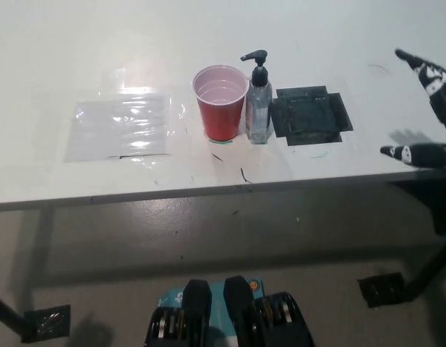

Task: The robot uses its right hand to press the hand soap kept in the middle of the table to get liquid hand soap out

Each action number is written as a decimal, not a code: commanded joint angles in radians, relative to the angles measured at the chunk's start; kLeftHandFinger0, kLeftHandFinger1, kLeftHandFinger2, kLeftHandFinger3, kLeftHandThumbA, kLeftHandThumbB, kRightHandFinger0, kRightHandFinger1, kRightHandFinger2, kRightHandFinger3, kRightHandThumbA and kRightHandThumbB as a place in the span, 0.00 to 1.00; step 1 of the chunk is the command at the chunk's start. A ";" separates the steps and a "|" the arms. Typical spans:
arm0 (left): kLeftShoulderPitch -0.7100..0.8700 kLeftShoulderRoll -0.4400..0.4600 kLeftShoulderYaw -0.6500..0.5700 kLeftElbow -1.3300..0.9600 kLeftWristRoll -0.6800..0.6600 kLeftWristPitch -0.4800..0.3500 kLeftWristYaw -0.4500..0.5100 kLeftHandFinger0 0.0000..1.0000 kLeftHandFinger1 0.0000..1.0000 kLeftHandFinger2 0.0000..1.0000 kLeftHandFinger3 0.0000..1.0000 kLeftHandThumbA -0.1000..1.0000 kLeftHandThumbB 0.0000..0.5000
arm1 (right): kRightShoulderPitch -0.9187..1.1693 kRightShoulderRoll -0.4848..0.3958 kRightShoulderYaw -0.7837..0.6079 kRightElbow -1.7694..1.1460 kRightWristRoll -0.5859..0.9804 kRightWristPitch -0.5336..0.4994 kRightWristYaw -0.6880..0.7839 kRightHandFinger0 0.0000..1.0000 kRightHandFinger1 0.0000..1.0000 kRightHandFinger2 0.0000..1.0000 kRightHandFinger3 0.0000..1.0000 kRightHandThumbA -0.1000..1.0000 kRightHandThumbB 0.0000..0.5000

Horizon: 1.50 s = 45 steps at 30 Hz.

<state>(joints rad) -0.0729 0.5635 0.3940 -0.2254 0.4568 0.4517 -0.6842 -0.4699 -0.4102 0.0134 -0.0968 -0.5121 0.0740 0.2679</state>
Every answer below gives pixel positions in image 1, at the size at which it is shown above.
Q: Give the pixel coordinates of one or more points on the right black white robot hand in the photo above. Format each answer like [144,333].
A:
[437,83]

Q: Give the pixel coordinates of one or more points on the clear soap bottle black pump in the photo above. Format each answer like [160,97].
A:
[258,108]

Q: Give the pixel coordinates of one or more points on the black teal robot body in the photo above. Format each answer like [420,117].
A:
[228,318]

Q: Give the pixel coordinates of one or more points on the black tape square patch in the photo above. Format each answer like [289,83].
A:
[309,115]

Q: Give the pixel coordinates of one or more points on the black table leg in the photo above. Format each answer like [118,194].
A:
[430,267]
[5,312]

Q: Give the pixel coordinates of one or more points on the red plastic cup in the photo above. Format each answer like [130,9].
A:
[220,110]

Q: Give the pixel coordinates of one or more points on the clear plastic sheet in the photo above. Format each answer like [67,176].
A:
[119,126]

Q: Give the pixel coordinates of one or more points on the black table frame beam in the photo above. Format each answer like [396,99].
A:
[425,202]

